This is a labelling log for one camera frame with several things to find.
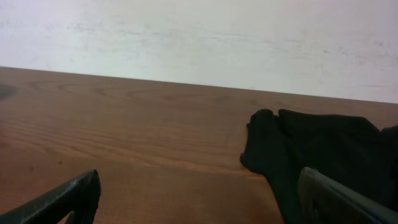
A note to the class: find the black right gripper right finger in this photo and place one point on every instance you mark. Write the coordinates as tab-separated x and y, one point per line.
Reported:
324	200

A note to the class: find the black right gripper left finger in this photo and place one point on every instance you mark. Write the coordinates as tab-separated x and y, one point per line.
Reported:
76	199

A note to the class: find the black t-shirt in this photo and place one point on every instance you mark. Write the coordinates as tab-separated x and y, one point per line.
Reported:
347	149

